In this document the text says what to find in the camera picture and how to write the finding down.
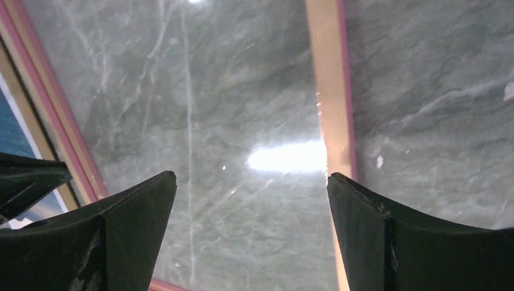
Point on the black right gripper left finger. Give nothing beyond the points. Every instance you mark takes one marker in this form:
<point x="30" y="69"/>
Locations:
<point x="111" y="244"/>

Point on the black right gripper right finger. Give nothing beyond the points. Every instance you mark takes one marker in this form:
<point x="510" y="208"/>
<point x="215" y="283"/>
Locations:
<point x="386" y="245"/>

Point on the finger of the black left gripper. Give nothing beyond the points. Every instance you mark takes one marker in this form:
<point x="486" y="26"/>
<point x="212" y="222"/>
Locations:
<point x="25" y="181"/>

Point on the sea and cloud photo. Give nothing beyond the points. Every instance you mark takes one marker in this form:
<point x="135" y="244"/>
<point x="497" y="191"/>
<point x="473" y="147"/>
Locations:
<point x="16" y="139"/>

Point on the pink wooden picture frame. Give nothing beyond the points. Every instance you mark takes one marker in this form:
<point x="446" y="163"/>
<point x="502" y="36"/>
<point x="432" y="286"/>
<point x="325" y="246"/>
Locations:
<point x="331" y="80"/>

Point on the clear acrylic sheet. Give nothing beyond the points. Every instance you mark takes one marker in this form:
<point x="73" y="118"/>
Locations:
<point x="200" y="120"/>

